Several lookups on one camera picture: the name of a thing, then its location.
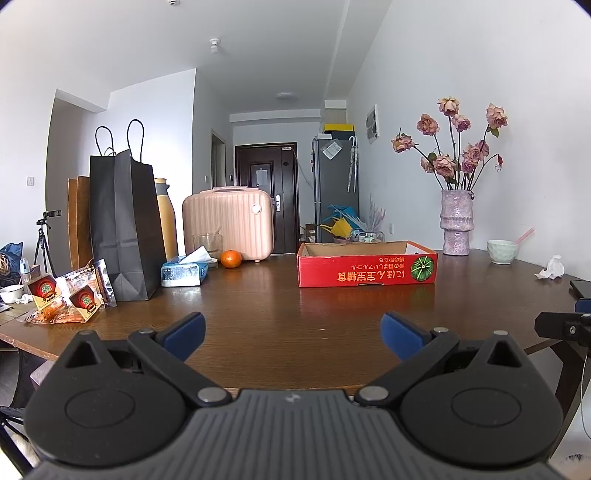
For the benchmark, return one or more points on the folded umbrella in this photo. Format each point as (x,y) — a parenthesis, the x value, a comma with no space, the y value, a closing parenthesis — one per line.
(353,166)

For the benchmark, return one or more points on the camera tripod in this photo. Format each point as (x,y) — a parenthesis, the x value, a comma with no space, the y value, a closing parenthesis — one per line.
(45,240)

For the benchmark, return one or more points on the interior door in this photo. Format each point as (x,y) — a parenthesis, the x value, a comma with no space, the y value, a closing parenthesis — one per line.
(218,161)

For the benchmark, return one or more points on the white paper note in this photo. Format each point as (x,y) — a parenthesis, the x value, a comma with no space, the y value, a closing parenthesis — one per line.
(331,150)

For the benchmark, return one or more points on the brown paper bag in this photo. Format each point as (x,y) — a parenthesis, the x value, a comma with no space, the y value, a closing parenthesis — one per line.
(78,221)

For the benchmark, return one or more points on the pink spoon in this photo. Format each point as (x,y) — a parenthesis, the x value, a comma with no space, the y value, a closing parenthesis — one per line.
(524,236)

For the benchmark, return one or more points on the woven ball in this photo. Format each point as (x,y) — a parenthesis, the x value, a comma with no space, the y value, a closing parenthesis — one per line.
(3,265)

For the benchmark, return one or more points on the blue and yellow plastic bags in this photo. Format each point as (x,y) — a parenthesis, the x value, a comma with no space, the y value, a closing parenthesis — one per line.
(341,226)

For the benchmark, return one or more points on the snack packet with red label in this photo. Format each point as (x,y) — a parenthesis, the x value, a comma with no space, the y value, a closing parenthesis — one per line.
(44,290)
(87,295)

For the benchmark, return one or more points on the small clear bottle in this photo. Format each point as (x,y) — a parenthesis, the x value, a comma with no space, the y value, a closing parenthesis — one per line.
(26,272)

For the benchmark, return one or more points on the pink suitcase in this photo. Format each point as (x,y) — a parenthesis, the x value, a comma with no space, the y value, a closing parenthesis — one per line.
(231,221)

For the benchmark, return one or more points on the bunch of dried pink roses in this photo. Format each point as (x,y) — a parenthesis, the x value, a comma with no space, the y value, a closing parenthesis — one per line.
(455,157)

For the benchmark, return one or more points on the white wall panel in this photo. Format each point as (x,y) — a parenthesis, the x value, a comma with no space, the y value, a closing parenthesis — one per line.
(372,124)

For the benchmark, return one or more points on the pale green bowl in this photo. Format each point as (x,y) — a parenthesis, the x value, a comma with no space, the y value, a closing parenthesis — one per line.
(503,253)

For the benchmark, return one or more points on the round ceiling light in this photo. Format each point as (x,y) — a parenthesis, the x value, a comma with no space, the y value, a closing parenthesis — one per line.
(286,96)

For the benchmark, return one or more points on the blue bag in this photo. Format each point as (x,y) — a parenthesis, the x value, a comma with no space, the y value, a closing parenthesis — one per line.
(11,254)

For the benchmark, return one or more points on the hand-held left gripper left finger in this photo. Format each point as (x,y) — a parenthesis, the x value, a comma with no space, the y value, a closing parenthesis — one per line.
(184,337)

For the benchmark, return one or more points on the grey refrigerator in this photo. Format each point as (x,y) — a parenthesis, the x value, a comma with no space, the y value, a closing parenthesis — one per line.
(334,194)

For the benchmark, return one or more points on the black smartphone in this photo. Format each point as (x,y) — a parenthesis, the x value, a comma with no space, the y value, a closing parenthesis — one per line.
(582,288)

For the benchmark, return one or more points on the red cardboard box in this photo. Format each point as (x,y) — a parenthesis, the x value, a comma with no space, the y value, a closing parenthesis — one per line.
(364,272)

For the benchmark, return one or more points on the glass cup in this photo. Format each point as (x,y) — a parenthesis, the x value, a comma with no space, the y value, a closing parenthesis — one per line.
(207,247)

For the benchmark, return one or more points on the dried pink grass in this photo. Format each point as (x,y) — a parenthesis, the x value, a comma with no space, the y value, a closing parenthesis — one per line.
(376,214)

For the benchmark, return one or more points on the blue tissue pack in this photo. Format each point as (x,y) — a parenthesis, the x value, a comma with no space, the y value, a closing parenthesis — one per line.
(182,274)

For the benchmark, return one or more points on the ceiling lamp socket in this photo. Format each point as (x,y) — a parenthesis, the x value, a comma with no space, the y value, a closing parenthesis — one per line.
(214,46)

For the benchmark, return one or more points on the pink textured vase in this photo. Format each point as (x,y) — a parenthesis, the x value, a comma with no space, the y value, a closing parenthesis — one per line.
(457,226)

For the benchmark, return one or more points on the yellow thermos bottle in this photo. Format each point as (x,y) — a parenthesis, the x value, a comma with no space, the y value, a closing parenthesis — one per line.
(167,221)

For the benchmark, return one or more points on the orange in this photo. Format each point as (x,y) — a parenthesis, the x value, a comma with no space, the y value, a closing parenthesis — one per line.
(231,259)

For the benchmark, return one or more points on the dark entrance door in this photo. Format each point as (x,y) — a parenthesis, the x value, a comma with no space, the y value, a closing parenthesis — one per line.
(265,198)

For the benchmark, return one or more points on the yellow box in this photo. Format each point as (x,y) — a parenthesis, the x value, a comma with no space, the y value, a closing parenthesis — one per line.
(338,128)

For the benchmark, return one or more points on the crumpled white tissue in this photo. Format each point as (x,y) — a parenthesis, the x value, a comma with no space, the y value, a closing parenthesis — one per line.
(551,270)

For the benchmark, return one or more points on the dark chair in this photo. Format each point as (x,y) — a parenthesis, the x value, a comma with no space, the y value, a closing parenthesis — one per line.
(18,406)

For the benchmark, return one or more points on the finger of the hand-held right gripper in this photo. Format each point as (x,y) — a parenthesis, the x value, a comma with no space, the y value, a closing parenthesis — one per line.
(563,325)
(584,305)

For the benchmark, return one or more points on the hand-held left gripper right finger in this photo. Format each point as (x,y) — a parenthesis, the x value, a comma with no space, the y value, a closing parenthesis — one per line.
(401,337)

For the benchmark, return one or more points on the storage trolley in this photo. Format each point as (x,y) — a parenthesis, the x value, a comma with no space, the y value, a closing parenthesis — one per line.
(369,237)

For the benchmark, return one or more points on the black paper bag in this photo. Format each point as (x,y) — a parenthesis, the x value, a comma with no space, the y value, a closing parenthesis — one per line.
(127,230)

